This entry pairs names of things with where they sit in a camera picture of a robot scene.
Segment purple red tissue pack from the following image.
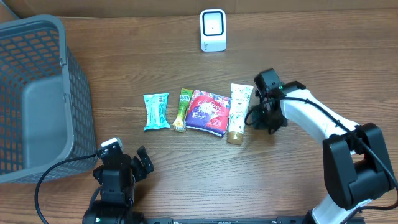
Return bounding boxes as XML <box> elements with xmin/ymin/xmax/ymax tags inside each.
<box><xmin>185</xmin><ymin>90</ymin><xmax>231</xmax><ymax>137</ymax></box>

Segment white barcode scanner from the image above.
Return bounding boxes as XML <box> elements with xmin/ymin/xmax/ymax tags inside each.
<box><xmin>200</xmin><ymin>9</ymin><xmax>227</xmax><ymax>52</ymax></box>

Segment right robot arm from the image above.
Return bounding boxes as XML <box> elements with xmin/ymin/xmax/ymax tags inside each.
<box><xmin>245</xmin><ymin>68</ymin><xmax>397</xmax><ymax>224</ymax></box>

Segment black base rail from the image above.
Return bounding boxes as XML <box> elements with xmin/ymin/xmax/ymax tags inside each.
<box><xmin>142</xmin><ymin>216</ymin><xmax>365</xmax><ymax>224</ymax></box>

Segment grey plastic mesh basket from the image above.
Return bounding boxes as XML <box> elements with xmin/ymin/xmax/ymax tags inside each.
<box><xmin>1</xmin><ymin>15</ymin><xmax>96</xmax><ymax>184</ymax></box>

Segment green yellow juice carton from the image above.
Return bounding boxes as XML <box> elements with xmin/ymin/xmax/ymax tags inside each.
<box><xmin>172</xmin><ymin>88</ymin><xmax>193</xmax><ymax>133</ymax></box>

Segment light green wipes pack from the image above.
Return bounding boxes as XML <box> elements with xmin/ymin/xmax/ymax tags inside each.
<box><xmin>143</xmin><ymin>93</ymin><xmax>170</xmax><ymax>131</ymax></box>

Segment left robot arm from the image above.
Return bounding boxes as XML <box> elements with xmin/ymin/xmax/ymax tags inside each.
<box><xmin>82</xmin><ymin>146</ymin><xmax>154</xmax><ymax>224</ymax></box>

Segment white floral cream tube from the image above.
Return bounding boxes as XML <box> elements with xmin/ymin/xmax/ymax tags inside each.
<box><xmin>228</xmin><ymin>83</ymin><xmax>253</xmax><ymax>145</ymax></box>

